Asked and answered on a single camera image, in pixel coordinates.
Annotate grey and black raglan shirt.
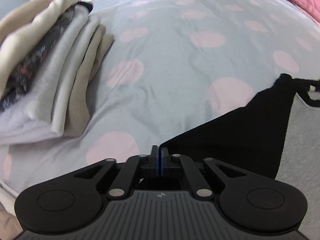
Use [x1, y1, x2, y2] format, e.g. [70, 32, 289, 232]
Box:
[163, 74, 319, 239]

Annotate stack of folded clothes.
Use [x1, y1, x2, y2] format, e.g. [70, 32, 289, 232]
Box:
[1, 0, 114, 145]

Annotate grey pink-dotted bed sheet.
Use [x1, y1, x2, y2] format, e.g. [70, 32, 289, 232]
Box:
[1, 0, 319, 192]

